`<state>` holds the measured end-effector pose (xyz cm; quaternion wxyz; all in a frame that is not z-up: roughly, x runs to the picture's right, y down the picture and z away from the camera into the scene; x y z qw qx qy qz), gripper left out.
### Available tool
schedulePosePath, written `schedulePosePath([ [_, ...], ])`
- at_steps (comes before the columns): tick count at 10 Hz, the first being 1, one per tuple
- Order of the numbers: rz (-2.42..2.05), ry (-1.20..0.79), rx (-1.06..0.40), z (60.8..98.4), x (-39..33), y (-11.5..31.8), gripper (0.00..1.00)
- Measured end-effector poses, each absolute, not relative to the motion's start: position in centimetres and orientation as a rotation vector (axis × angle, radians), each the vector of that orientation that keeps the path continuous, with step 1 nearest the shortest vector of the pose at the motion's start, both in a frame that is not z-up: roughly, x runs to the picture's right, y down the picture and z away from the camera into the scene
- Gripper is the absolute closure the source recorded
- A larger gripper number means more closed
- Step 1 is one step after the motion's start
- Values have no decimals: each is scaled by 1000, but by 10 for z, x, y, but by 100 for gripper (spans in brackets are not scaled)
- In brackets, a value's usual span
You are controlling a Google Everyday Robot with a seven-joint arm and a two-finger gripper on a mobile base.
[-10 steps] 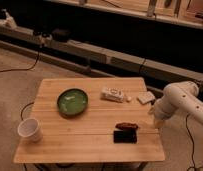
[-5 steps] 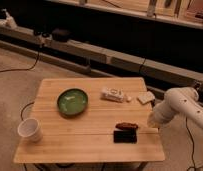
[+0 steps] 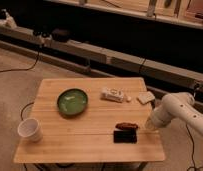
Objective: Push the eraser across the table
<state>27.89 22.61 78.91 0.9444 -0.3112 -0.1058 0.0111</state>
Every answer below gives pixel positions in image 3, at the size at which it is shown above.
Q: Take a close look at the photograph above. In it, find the black eraser block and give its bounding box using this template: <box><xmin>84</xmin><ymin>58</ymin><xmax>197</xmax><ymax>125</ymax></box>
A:
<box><xmin>113</xmin><ymin>131</ymin><xmax>137</xmax><ymax>143</ymax></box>

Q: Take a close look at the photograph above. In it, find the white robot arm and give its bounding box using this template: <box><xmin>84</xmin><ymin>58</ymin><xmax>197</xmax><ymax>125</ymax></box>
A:
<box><xmin>145</xmin><ymin>92</ymin><xmax>203</xmax><ymax>137</ymax></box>

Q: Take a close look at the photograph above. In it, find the white tube package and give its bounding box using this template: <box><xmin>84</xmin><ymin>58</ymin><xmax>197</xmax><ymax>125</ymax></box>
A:
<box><xmin>100</xmin><ymin>87</ymin><xmax>132</xmax><ymax>103</ymax></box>

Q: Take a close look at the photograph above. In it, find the green round plate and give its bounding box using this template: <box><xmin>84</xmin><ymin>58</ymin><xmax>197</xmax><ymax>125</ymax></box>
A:
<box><xmin>57</xmin><ymin>88</ymin><xmax>88</xmax><ymax>117</ymax></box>

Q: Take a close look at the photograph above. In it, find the wooden table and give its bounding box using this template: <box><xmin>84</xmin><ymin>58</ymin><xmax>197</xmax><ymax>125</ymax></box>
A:
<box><xmin>14</xmin><ymin>78</ymin><xmax>165</xmax><ymax>163</ymax></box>

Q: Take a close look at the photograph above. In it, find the beige sponge piece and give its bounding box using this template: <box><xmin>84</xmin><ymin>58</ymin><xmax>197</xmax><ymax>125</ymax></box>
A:
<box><xmin>137</xmin><ymin>91</ymin><xmax>155</xmax><ymax>105</ymax></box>

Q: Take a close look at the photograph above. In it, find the brown oblong object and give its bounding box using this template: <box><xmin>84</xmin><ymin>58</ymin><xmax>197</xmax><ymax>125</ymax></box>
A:
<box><xmin>115</xmin><ymin>123</ymin><xmax>139</xmax><ymax>130</ymax></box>

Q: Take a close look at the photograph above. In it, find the black device on ledge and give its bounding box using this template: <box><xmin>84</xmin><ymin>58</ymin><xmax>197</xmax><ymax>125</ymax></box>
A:
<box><xmin>52</xmin><ymin>29</ymin><xmax>70</xmax><ymax>42</ymax></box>

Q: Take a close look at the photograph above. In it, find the white paper cup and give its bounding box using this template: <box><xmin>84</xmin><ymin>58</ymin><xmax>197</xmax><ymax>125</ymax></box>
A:
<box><xmin>17</xmin><ymin>118</ymin><xmax>43</xmax><ymax>142</ymax></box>

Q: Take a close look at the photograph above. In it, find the white object on ledge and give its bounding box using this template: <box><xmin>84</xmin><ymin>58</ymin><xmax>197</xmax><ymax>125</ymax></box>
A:
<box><xmin>0</xmin><ymin>9</ymin><xmax>17</xmax><ymax>29</ymax></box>

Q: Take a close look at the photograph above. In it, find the black cable on floor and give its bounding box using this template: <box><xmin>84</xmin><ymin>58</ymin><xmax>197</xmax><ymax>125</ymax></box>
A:
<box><xmin>0</xmin><ymin>46</ymin><xmax>42</xmax><ymax>75</ymax></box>

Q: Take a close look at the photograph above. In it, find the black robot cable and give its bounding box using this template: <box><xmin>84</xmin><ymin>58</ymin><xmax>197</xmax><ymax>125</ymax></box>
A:
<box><xmin>184</xmin><ymin>124</ymin><xmax>203</xmax><ymax>171</ymax></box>

